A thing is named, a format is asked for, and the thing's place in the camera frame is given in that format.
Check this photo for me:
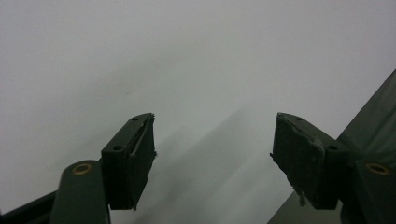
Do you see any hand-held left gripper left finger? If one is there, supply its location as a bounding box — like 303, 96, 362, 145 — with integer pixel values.
100, 112, 158, 211

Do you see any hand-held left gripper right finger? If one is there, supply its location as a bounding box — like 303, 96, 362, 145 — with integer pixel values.
269, 112, 354, 211

